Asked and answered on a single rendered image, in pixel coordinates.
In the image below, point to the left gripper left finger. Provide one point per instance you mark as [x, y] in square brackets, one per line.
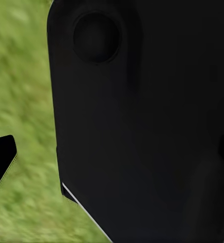
[8, 151]

